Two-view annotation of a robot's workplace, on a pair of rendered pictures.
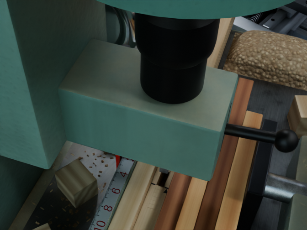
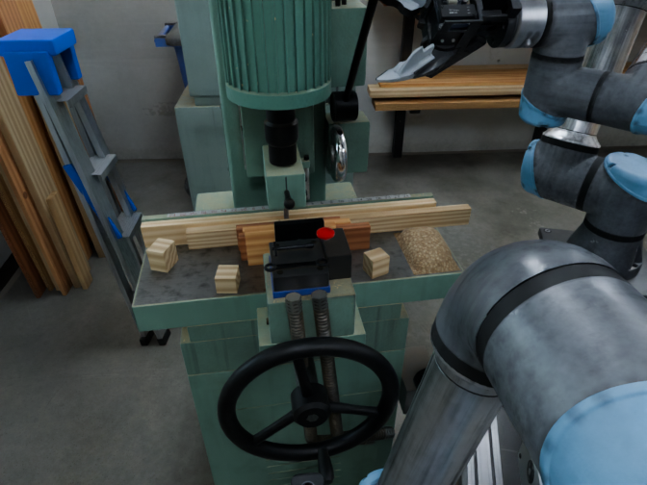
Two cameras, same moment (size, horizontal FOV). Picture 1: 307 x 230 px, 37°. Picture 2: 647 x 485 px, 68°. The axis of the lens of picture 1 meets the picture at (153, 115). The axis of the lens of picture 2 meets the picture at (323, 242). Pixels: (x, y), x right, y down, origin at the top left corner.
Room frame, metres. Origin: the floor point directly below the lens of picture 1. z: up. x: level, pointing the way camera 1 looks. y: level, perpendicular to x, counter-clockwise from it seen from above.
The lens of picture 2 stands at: (-0.02, -0.78, 1.46)
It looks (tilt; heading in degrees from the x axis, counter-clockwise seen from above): 35 degrees down; 65
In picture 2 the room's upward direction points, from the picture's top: straight up
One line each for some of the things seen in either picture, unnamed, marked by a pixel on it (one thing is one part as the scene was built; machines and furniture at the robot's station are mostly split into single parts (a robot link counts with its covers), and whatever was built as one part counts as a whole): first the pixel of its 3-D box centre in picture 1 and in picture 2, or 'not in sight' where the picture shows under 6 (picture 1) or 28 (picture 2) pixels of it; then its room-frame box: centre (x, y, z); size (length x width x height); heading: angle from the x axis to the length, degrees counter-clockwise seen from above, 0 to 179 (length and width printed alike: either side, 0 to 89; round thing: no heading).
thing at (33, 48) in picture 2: not in sight; (106, 207); (-0.08, 0.89, 0.58); 0.27 x 0.25 x 1.16; 157
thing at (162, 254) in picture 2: not in sight; (163, 255); (0.02, 0.00, 0.92); 0.04 x 0.04 x 0.05; 49
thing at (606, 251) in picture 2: not in sight; (608, 241); (0.90, -0.28, 0.87); 0.15 x 0.15 x 0.10
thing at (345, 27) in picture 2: not in sight; (344, 43); (0.47, 0.15, 1.23); 0.09 x 0.08 x 0.15; 73
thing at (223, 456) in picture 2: not in sight; (291, 370); (0.30, 0.10, 0.36); 0.58 x 0.45 x 0.71; 73
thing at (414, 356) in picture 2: not in sight; (415, 379); (0.48, -0.22, 0.58); 0.12 x 0.08 x 0.08; 73
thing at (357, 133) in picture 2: not in sight; (347, 142); (0.47, 0.12, 1.02); 0.09 x 0.07 x 0.12; 163
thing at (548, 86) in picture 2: not in sight; (559, 89); (0.64, -0.26, 1.22); 0.11 x 0.08 x 0.11; 113
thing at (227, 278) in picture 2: not in sight; (227, 279); (0.11, -0.11, 0.92); 0.04 x 0.04 x 0.03; 64
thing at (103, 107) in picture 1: (148, 112); (284, 178); (0.27, 0.00, 1.03); 0.14 x 0.07 x 0.09; 73
